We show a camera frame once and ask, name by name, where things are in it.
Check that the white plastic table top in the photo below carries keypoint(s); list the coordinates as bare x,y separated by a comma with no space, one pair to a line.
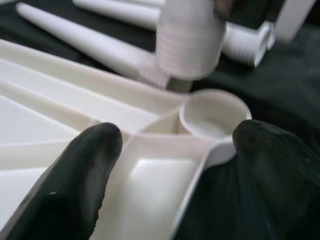
155,180

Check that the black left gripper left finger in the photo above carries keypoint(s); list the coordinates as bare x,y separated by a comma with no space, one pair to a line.
75,187

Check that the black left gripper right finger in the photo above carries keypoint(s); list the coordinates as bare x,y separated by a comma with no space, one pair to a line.
287,180

